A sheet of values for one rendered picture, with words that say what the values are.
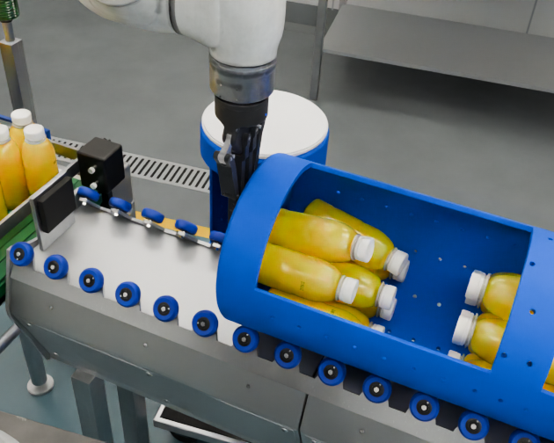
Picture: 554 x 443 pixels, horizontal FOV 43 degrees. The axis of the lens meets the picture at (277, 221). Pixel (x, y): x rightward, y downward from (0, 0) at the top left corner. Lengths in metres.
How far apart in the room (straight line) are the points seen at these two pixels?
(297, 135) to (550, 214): 1.93
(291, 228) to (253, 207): 0.10
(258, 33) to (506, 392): 0.56
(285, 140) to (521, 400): 0.75
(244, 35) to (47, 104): 2.90
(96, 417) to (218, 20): 1.02
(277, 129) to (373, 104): 2.29
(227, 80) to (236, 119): 0.06
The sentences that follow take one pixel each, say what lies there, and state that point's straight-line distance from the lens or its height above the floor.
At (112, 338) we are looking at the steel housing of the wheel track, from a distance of 1.30.
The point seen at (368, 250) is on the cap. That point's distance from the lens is 1.06.
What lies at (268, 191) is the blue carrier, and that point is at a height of 1.23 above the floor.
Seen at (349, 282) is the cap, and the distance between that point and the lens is 1.04.
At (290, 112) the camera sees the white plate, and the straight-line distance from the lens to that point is 1.58.
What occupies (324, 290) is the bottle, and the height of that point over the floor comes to 1.11.
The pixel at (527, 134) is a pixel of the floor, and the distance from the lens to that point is 3.79.
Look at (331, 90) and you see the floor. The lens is 3.86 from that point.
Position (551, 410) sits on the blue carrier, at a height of 1.10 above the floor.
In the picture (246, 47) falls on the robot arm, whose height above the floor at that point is 1.45.
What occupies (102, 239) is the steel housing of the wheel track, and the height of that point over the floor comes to 0.93.
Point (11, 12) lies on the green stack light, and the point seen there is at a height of 1.18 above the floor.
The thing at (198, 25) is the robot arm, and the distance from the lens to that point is 0.90.
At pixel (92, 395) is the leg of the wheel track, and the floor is 0.58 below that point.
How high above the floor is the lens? 1.84
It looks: 39 degrees down
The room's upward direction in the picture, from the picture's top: 4 degrees clockwise
